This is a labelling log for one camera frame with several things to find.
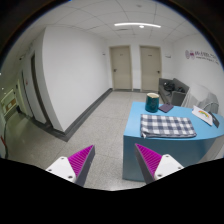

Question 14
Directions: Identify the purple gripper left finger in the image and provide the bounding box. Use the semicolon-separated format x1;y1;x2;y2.
47;145;95;187

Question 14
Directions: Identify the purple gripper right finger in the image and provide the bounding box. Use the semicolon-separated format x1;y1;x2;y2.
135;144;183;184

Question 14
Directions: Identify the blue white checkered towel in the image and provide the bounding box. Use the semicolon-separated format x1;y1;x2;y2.
140;114;196;138

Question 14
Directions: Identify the blue table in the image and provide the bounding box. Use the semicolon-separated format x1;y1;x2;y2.
122;102;224;182

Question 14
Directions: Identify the small purple notebook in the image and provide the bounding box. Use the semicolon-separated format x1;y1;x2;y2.
159;103;173;113

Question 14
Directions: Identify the dark green mug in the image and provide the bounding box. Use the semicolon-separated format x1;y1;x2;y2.
145;93;159;113

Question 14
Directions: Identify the white colourful booklet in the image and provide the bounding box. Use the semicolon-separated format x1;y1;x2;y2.
192;106;213;125

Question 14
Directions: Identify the black phone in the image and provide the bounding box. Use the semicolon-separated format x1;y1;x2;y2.
209;111;220;128

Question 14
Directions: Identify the grey sofa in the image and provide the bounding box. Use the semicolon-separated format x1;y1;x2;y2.
159;78;189;106

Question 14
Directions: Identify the black bag on sofa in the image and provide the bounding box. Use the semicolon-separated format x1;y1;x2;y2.
164;83;175;92

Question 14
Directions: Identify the white chair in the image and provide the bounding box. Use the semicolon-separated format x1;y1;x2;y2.
181;83;219;113

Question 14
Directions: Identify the right beige door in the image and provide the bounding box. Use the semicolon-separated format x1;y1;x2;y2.
140;46;161;92

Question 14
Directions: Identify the beige door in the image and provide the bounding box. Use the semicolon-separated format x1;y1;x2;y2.
110;46;132;90
140;46;161;92

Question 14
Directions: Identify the left beige door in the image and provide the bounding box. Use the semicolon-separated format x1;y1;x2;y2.
110;46;132;90

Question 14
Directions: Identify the long ceiling light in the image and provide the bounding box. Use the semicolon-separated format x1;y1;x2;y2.
114;22;161;28

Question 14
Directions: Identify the wall logo sign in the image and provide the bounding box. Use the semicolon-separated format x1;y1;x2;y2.
185;50;219;64

